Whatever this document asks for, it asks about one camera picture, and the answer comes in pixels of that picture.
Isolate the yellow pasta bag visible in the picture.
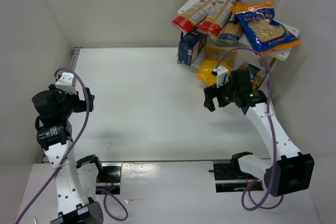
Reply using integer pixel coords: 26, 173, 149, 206
196, 45, 238, 86

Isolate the purple cable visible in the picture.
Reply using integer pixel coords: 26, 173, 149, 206
15, 67, 129, 224
214, 47, 284, 211

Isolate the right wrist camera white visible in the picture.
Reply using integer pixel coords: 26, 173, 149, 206
212, 66, 229, 88

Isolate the blue orange orecchiette bag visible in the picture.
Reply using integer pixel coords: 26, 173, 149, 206
231, 0, 301, 55

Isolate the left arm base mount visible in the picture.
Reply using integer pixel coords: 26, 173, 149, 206
96, 163, 122, 195

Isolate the dark blue pasta box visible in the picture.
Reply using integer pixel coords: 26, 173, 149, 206
177, 27, 207, 66

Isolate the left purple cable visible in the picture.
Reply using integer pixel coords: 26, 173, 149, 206
15, 67, 129, 224

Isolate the right red spaghetti pack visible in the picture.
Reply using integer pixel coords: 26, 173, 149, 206
197, 0, 238, 40

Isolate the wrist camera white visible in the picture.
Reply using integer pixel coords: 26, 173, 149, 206
55, 72, 76, 94
212, 66, 229, 88

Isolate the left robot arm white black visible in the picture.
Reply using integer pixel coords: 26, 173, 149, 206
32, 84, 103, 223

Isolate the blue clear pasta bag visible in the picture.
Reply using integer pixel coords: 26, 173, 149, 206
238, 61, 265, 90

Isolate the red spaghetti pack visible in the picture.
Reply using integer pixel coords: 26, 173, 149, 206
197, 0, 238, 40
171, 0, 218, 33

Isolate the dark blue spaghetti pack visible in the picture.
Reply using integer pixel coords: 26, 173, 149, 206
218, 13, 243, 45

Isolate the white two-tier shelf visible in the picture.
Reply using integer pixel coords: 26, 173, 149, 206
176, 0, 299, 88

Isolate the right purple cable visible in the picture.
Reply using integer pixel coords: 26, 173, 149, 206
214, 47, 284, 211

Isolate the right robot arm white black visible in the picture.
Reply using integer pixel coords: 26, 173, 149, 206
204, 67, 314, 197

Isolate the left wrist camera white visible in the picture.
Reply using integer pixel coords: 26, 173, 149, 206
55, 72, 76, 94

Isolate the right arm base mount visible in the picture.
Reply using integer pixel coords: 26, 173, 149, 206
208, 159, 255, 193

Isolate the left red spaghetti pack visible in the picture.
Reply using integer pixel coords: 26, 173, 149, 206
171, 0, 218, 33

